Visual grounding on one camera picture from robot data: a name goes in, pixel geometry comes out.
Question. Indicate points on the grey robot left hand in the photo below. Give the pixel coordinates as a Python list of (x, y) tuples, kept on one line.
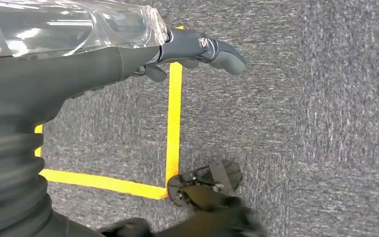
[(62, 72)]

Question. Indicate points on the yellow floor tape square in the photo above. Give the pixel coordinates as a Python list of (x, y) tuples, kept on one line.
[(173, 130)]

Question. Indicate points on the black robot foot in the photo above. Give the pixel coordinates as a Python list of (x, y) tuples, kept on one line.
[(215, 176)]

